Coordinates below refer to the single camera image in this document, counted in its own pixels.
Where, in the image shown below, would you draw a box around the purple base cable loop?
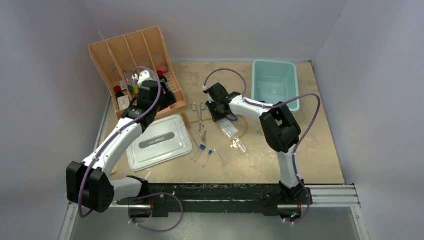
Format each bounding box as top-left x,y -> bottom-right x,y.
127,192 -> 185,233

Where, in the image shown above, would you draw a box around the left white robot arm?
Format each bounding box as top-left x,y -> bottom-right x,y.
66,66 -> 177,218

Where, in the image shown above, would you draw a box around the white storage box lid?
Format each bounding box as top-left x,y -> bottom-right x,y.
126,114 -> 193,172

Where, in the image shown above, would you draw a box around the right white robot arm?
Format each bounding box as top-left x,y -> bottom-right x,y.
202,83 -> 311,204

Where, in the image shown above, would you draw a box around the small white plastic packet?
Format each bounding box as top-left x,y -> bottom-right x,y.
218,118 -> 239,138

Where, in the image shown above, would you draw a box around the clear test tube rack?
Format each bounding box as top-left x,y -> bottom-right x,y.
213,137 -> 247,165

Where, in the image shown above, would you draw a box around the pink plastic organizer rack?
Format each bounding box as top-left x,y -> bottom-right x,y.
88,26 -> 188,119

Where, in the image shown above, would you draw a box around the teal plastic bin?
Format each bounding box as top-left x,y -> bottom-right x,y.
251,60 -> 299,104

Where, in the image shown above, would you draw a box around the large blue-capped test tube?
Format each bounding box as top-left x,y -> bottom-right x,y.
191,144 -> 206,162

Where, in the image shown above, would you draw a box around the metal crucible tongs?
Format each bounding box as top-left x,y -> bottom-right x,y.
190,102 -> 207,143

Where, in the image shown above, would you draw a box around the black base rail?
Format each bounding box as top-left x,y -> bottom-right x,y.
115,182 -> 360,218

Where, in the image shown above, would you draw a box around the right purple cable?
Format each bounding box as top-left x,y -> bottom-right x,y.
203,68 -> 322,226

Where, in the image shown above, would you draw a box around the tan rubber tubing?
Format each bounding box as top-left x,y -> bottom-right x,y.
181,114 -> 249,139

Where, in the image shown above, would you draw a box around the blue safety glasses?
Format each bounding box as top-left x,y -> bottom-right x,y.
225,114 -> 239,122

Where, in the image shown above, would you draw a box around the small blue-capped test tube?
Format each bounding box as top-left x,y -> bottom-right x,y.
202,150 -> 213,168

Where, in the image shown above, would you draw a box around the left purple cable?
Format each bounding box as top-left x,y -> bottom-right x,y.
78,66 -> 163,219

